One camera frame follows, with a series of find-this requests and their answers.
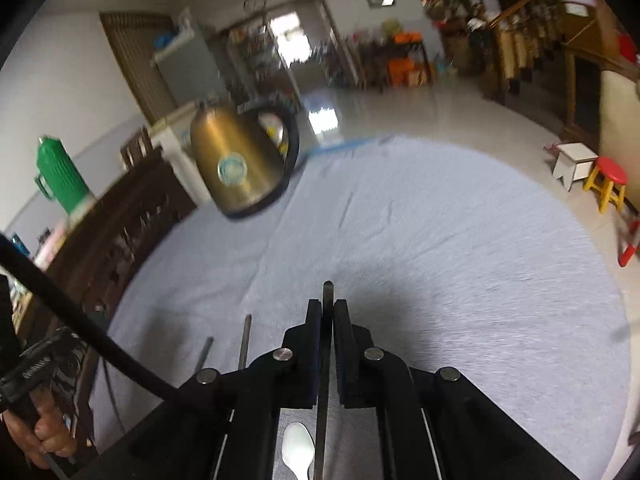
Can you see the white step stool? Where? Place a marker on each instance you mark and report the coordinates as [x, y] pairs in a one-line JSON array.
[[575, 157]]

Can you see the white spoon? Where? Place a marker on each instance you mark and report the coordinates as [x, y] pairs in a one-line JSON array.
[[298, 447]]

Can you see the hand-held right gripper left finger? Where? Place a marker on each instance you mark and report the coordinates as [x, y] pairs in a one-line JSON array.
[[313, 370]]

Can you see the green thermos flask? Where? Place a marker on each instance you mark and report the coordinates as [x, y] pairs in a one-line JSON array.
[[60, 175]]

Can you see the red and yellow stool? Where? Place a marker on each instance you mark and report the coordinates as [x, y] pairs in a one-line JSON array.
[[610, 170]]

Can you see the brass electric kettle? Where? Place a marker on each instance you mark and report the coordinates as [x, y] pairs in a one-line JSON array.
[[240, 160]]

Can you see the metal chopstick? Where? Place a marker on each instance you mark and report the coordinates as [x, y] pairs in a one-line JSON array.
[[327, 295], [245, 340], [204, 352]]

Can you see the brown door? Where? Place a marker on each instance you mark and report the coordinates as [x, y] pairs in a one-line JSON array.
[[135, 65]]

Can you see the person's left hand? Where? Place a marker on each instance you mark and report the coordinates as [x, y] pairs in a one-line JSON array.
[[47, 432]]

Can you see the grey refrigerator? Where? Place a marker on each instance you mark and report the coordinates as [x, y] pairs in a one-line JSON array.
[[190, 70]]

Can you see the wooden chair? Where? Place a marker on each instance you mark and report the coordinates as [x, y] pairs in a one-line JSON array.
[[137, 147]]

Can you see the dark wooden table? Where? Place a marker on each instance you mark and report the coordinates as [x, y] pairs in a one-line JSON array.
[[375, 55]]

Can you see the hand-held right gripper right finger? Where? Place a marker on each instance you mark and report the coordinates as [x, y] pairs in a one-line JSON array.
[[339, 370]]

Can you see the carved wooden sideboard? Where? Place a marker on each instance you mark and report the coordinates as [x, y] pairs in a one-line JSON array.
[[130, 220]]

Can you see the wooden stair railing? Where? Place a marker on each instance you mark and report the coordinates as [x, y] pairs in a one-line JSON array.
[[520, 35]]

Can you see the grey tablecloth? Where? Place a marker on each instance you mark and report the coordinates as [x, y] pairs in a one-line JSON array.
[[425, 235]]

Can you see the white chest freezer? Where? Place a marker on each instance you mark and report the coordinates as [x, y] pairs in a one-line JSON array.
[[175, 145]]

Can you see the orange box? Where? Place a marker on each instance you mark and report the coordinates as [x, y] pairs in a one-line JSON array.
[[401, 71]]

